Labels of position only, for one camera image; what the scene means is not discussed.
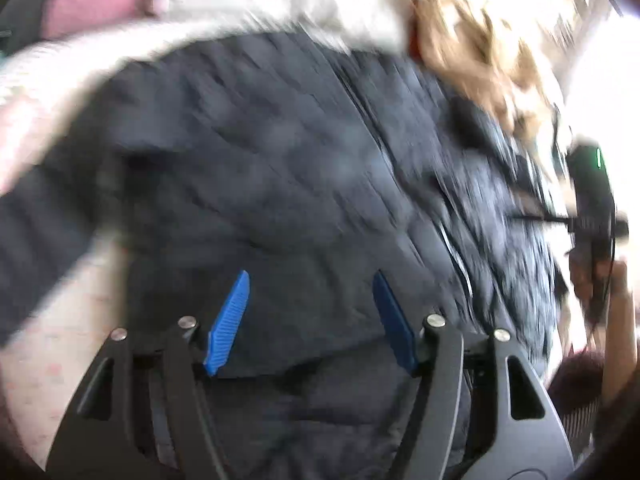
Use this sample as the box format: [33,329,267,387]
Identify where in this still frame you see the dark navy puffer jacket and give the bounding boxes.
[1,32,558,479]

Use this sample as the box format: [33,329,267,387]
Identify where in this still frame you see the red item behind pillow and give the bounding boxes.
[407,15,422,63]

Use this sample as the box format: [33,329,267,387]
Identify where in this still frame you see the person's right hand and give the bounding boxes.
[570,256,634,320]

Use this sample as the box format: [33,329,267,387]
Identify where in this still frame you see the person's right forearm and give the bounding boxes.
[602,287,638,406]

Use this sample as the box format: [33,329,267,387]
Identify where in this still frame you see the beige fleece garment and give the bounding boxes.
[408,0,563,144]

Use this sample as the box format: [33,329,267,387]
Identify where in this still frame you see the cherry print white quilt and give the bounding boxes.
[0,24,281,461]

